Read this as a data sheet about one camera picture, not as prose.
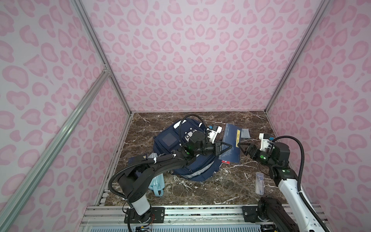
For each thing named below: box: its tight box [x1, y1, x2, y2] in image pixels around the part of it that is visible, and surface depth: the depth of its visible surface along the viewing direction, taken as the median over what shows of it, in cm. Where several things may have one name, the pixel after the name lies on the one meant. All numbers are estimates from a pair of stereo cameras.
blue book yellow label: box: [218, 123, 242, 163], surface depth 74 cm
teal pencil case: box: [148, 173, 166, 197], surface depth 81 cm
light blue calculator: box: [240, 128, 251, 139], surface depth 106 cm
